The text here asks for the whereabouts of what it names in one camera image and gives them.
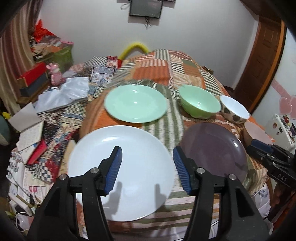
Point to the wooden wardrobe with hearts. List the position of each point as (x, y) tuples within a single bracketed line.
[(276, 111)]

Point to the white spotted bowl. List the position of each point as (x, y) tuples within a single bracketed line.
[(233, 111)]

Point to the pink bowl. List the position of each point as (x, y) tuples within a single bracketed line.
[(252, 132)]

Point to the red plastic bag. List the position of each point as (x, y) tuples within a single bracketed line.
[(42, 35)]

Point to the patchwork striped bedspread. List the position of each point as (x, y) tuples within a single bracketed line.
[(163, 70)]

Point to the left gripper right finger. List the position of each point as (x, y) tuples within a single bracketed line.
[(238, 219)]

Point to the mint green bowl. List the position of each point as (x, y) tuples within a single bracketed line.
[(197, 102)]

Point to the yellow foam tube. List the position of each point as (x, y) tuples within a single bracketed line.
[(131, 47)]

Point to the striped brown curtain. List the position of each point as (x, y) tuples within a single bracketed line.
[(16, 55)]

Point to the checkered patchwork quilt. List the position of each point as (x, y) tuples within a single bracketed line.
[(62, 124)]

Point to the mint green plate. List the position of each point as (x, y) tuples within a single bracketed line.
[(135, 103)]

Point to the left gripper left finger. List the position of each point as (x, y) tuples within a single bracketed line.
[(56, 218)]

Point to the green storage box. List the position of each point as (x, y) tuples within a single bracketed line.
[(63, 58)]

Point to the white plastic bag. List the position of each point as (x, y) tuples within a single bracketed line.
[(73, 90)]

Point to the pink pig toy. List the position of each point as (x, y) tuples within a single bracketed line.
[(55, 74)]

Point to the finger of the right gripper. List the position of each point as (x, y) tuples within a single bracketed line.
[(261, 145)]

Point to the open notebook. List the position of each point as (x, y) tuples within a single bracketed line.
[(30, 136)]

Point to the purple plate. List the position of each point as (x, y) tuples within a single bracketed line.
[(215, 149)]

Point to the white plate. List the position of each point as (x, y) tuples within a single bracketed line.
[(146, 174)]

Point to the small black wall monitor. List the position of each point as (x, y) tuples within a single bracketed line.
[(146, 8)]

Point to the dark blue box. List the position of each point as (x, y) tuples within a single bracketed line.
[(35, 86)]

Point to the red box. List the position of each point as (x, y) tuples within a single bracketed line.
[(30, 76)]

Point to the brown wooden door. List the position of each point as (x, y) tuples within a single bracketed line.
[(262, 64)]

